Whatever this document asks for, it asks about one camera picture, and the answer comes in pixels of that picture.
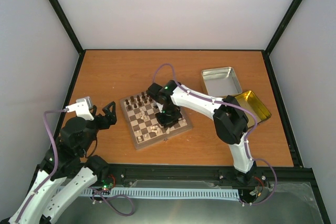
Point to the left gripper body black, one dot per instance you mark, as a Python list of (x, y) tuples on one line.
[(105, 124)]

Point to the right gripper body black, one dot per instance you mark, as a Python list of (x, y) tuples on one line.
[(170, 115)]

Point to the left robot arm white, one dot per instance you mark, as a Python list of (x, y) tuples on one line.
[(66, 170)]

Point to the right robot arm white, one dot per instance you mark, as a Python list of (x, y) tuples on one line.
[(230, 119)]

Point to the wooden chess board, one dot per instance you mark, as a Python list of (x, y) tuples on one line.
[(139, 127)]

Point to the dark chess pieces rows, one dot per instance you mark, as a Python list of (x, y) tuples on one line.
[(138, 101)]

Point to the open silver tin box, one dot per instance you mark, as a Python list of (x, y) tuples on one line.
[(220, 82)]

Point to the gold tin lid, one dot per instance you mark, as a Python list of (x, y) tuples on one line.
[(249, 101)]

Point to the blue cable duct strip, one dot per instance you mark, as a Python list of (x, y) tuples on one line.
[(173, 193)]

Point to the black frame post left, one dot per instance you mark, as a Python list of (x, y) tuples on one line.
[(66, 25)]

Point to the black frame post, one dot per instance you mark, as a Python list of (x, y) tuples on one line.
[(293, 7), (66, 25)]

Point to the black frame post right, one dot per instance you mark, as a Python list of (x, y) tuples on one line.
[(293, 7)]

